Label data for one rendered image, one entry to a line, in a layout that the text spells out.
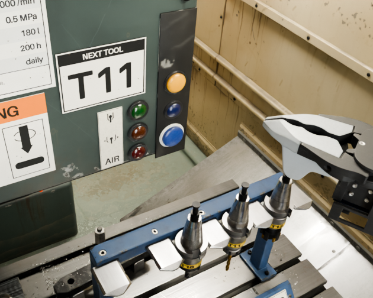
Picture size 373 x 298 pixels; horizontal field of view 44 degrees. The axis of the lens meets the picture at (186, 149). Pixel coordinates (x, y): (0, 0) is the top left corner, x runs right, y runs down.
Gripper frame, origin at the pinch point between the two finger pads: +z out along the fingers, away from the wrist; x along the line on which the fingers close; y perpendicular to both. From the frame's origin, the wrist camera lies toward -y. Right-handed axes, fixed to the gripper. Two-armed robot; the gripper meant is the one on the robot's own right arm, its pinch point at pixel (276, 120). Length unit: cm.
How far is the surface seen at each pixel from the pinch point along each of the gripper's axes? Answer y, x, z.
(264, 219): 42.0, 25.2, 2.9
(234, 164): 82, 82, 29
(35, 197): 77, 27, 74
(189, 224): 35.1, 10.0, 13.1
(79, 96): -1.2, -9.8, 18.8
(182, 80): -0.5, 0.4, 12.0
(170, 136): 7.5, -0.6, 12.6
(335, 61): 30, 78, 5
